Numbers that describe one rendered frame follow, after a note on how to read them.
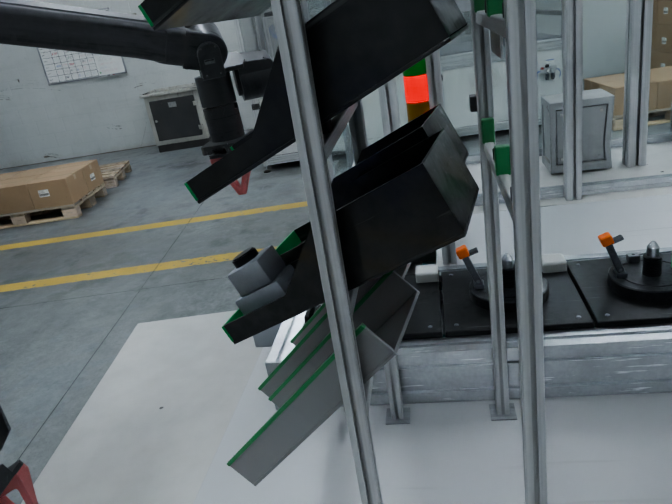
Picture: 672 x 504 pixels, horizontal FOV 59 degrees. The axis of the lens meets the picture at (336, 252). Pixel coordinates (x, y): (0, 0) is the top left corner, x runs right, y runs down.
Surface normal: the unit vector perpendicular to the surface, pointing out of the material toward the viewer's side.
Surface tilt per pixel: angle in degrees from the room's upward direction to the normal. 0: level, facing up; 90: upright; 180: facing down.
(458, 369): 90
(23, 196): 90
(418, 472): 0
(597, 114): 90
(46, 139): 90
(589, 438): 0
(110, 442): 0
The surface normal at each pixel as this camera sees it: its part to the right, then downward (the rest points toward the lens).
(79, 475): -0.15, -0.92
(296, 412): -0.30, 0.40
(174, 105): -0.01, 0.39
